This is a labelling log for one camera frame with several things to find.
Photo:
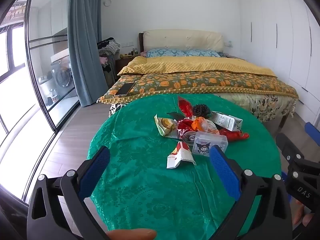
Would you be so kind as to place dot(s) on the red and white foil wrapper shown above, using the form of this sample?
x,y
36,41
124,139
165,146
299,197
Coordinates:
x,y
185,106

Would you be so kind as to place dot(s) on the blue floral pillow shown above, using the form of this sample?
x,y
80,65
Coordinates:
x,y
165,53
202,53

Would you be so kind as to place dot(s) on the grey-blue curtain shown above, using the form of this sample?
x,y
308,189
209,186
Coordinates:
x,y
83,42

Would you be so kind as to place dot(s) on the cream padded headboard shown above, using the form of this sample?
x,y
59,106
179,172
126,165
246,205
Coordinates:
x,y
182,40

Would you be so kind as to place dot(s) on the white milk carton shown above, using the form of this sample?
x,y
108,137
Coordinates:
x,y
228,121

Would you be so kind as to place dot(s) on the green patterned tablecloth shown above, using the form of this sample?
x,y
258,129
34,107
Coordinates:
x,y
140,130

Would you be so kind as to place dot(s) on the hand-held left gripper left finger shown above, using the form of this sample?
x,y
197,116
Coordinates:
x,y
96,170

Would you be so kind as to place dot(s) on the pile of clothes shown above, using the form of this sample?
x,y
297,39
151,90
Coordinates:
x,y
108,48

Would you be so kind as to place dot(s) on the washing machine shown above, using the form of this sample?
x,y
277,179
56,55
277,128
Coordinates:
x,y
62,75

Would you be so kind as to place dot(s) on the crushed soda can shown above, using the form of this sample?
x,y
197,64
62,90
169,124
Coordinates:
x,y
189,137

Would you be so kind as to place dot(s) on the smartphone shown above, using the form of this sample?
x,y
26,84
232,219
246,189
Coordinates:
x,y
124,89

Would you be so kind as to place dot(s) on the orange and white wrapper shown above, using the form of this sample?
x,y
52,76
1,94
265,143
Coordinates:
x,y
203,125

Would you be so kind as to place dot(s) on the yellow dotted blanket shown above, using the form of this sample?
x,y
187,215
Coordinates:
x,y
195,65

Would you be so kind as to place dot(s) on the black spiky ball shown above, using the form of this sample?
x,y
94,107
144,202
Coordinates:
x,y
201,110

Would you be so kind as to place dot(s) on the clear plastic cartoon box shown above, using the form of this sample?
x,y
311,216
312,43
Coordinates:
x,y
212,145

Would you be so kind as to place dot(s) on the person's left hand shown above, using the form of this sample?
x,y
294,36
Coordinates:
x,y
130,235

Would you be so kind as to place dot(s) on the white wardrobe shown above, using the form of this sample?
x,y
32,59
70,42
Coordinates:
x,y
282,37

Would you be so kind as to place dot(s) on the black-framed glass sliding door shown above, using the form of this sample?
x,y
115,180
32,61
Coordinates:
x,y
37,80

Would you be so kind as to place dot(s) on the dark green snack wrapper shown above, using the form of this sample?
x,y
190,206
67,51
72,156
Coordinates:
x,y
175,115

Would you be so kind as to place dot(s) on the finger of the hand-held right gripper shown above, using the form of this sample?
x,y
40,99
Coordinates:
x,y
313,133
288,147

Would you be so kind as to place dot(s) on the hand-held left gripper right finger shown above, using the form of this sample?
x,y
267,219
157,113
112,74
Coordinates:
x,y
225,172

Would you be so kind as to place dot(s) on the long red snack wrapper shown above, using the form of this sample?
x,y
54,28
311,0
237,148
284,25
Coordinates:
x,y
235,135

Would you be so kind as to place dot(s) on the dark wooden nightstand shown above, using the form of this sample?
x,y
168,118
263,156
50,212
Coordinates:
x,y
123,66

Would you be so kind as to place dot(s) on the yellow and white snack wrapper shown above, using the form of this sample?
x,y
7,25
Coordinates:
x,y
165,125

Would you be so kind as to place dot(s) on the pale floral bed sheet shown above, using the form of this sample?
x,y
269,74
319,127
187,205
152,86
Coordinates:
x,y
270,105

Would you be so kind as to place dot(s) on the person's right hand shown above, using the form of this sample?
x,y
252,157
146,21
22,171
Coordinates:
x,y
297,213

